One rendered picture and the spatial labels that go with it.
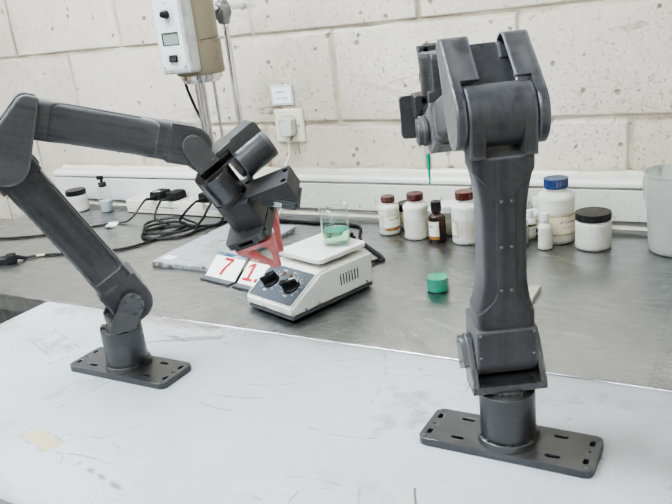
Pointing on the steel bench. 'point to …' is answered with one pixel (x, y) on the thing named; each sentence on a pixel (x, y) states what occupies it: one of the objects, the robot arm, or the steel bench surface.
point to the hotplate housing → (322, 284)
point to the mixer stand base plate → (203, 250)
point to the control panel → (281, 287)
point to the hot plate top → (311, 250)
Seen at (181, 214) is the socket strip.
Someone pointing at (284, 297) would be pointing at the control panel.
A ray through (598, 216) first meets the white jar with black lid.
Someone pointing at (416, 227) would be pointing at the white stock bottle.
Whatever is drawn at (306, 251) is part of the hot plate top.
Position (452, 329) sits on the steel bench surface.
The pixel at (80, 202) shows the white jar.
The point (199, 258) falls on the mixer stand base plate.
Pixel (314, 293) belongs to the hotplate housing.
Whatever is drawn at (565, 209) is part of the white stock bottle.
